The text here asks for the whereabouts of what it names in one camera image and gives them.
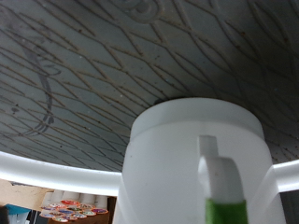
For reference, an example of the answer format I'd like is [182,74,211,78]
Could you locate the white mug green-marked handle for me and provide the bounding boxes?
[111,97,288,224]

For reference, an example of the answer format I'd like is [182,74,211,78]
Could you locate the K-cup pod purple-orange lid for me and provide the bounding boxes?
[91,207,109,216]

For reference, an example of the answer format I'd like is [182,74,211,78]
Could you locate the K-cup pod red lid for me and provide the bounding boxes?
[60,199,81,207]

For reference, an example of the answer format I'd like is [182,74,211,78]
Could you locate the K-cup pod blue lid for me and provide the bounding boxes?
[59,208,76,216]

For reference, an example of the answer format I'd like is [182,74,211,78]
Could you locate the white two-tier turntable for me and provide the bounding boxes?
[0,0,299,224]

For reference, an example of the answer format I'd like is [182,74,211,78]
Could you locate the cardboard box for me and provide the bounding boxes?
[0,178,56,213]

